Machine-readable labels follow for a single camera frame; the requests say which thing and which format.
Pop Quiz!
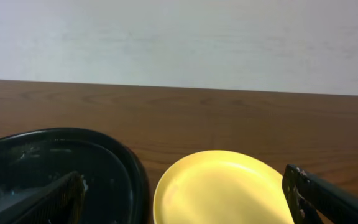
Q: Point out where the black round tray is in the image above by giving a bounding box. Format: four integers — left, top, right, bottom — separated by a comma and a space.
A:
0, 128, 149, 223

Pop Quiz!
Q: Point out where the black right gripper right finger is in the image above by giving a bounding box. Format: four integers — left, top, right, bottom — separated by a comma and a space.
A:
282, 164, 358, 224

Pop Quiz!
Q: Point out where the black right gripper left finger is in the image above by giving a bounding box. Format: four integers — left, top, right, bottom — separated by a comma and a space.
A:
0, 172, 85, 224

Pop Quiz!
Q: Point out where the yellow plate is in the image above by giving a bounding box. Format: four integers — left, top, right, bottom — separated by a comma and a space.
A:
153, 150, 293, 224

